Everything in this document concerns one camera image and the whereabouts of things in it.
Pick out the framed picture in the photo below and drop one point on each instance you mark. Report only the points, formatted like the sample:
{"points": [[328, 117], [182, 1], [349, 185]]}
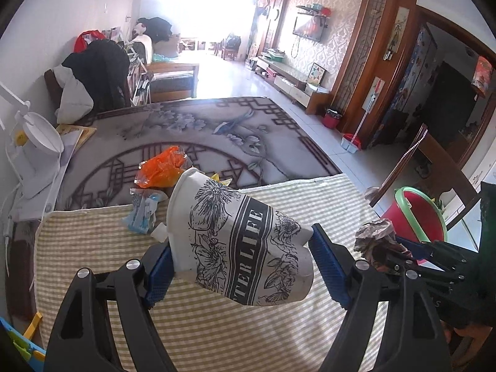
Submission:
{"points": [[317, 74]]}

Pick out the white desk lamp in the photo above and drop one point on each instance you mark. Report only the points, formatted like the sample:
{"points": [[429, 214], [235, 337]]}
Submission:
{"points": [[38, 139]]}

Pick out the colourful plastic toy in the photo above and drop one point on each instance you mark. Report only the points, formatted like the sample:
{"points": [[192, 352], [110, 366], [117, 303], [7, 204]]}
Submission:
{"points": [[15, 341]]}

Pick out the red wall decoration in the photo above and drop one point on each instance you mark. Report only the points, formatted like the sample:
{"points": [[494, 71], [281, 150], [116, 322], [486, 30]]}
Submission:
{"points": [[482, 75]]}

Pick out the blue plastic packet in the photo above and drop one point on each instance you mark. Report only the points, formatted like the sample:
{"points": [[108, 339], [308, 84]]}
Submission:
{"points": [[141, 213]]}

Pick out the person's right hand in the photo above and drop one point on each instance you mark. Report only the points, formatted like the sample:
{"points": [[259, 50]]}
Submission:
{"points": [[469, 341]]}

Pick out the paper ball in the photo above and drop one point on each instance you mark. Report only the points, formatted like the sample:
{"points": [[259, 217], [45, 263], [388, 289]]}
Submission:
{"points": [[374, 236]]}

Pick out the white bag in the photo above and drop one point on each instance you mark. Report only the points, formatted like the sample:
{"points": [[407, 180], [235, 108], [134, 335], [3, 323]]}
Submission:
{"points": [[75, 97]]}

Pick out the orange plastic wrapper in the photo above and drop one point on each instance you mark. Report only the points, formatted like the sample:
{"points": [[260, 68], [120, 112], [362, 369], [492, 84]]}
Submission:
{"points": [[162, 166]]}

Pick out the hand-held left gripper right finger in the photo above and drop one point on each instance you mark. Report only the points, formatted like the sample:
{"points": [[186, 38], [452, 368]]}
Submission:
{"points": [[329, 267]]}

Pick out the printed paper cup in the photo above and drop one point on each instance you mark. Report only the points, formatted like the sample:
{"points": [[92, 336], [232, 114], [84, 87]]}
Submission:
{"points": [[232, 240]]}

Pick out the printed door curtain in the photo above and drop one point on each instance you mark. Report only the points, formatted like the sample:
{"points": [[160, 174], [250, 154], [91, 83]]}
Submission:
{"points": [[414, 77]]}

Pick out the black clothes pile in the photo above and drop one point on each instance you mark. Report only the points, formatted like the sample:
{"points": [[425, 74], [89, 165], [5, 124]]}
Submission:
{"points": [[157, 29]]}

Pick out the red bucket with green rim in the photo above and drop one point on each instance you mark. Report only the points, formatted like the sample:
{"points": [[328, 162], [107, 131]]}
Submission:
{"points": [[414, 217]]}

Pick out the yellow-edged book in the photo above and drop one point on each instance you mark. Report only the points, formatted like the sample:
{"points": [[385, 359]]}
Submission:
{"points": [[77, 135]]}

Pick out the wall shelf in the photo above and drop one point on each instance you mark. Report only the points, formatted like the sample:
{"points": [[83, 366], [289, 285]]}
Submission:
{"points": [[314, 9]]}

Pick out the green plastic bag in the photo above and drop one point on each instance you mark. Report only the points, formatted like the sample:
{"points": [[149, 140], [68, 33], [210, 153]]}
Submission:
{"points": [[161, 59]]}

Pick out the red bag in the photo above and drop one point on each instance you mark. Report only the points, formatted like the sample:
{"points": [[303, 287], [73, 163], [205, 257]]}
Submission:
{"points": [[83, 40]]}

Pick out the grey floral table cover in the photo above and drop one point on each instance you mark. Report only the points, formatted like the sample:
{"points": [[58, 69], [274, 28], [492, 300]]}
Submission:
{"points": [[193, 131]]}

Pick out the black jacket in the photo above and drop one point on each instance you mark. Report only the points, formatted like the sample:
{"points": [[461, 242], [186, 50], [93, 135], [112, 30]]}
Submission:
{"points": [[100, 73]]}

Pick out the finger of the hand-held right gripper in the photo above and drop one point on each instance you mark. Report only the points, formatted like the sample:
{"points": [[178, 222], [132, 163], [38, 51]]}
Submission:
{"points": [[434, 252], [426, 277]]}

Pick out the wooden chair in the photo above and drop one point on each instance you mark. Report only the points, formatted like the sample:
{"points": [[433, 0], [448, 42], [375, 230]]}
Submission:
{"points": [[445, 170]]}

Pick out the red trash can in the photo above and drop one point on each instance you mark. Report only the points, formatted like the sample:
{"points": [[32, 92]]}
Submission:
{"points": [[332, 119]]}

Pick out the television cabinet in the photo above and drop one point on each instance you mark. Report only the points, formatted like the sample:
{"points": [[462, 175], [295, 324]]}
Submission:
{"points": [[286, 81]]}

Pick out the metal folding rack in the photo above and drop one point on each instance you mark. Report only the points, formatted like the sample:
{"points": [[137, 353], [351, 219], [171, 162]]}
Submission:
{"points": [[137, 81]]}

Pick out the green checked mat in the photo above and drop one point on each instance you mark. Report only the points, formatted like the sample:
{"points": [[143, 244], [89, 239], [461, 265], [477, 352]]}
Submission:
{"points": [[97, 232]]}

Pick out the wall television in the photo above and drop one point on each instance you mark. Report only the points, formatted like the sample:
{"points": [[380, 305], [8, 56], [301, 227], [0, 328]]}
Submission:
{"points": [[308, 29]]}

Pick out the dark brown chair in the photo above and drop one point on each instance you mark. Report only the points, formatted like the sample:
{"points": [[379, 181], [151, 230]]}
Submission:
{"points": [[52, 85]]}

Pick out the wall hanging scroll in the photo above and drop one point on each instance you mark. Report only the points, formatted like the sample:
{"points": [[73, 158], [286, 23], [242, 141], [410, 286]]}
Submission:
{"points": [[398, 33]]}

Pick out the wooden sofa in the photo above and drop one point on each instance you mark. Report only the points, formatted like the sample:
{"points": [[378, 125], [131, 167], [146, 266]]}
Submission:
{"points": [[174, 81]]}

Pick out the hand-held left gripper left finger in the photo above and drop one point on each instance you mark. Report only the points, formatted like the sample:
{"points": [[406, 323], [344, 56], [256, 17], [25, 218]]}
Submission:
{"points": [[161, 275]]}

